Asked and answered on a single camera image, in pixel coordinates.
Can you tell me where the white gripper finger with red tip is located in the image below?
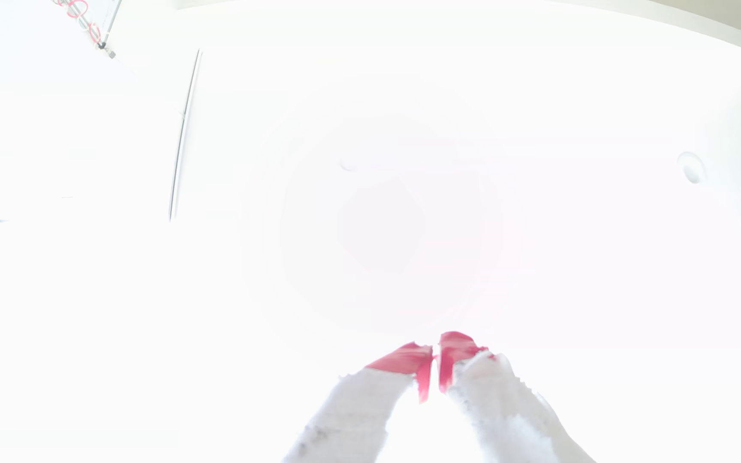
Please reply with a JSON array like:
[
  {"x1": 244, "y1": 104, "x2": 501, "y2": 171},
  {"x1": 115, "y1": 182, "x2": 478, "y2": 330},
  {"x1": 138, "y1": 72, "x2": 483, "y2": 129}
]
[
  {"x1": 282, "y1": 343, "x2": 434, "y2": 463},
  {"x1": 438, "y1": 331, "x2": 596, "y2": 463}
]

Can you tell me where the red cable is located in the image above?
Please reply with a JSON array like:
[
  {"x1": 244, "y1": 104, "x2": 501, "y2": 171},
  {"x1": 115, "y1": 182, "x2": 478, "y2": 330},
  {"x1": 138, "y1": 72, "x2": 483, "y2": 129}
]
[{"x1": 52, "y1": 0, "x2": 117, "y2": 60}]

